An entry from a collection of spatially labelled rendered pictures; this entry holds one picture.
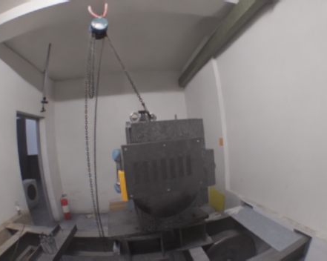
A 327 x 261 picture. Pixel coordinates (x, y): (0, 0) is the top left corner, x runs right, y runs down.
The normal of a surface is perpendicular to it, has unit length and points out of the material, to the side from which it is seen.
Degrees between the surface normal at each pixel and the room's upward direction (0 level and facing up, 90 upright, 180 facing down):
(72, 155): 90
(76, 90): 90
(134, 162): 90
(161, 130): 90
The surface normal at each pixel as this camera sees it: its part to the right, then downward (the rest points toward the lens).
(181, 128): 0.30, -0.05
